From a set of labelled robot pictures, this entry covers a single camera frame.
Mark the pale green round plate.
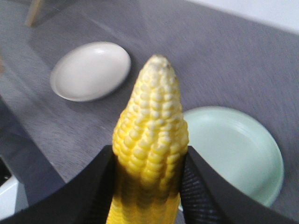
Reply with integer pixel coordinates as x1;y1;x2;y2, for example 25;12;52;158
184;106;284;207

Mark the white round plate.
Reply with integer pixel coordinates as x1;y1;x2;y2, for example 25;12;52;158
50;42;131;102

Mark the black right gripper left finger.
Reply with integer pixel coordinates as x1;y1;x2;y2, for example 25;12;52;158
1;145;115;224

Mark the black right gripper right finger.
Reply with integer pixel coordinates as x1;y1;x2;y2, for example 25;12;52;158
180;146;295;224

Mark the yellow corn cob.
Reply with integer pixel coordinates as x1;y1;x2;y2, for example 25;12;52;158
107;55;189;224

